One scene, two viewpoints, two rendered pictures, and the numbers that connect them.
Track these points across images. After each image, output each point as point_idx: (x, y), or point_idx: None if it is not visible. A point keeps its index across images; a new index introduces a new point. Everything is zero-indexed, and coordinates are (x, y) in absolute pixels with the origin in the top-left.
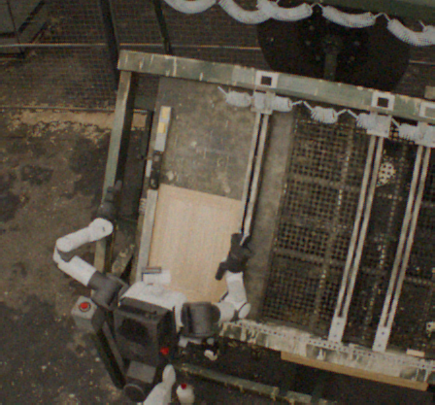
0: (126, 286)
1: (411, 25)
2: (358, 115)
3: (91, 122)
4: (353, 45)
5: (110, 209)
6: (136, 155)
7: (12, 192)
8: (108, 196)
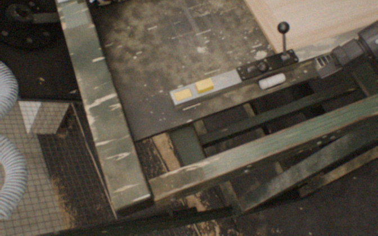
0: None
1: (81, 204)
2: (153, 169)
3: None
4: None
5: (369, 27)
6: (263, 68)
7: None
8: (355, 48)
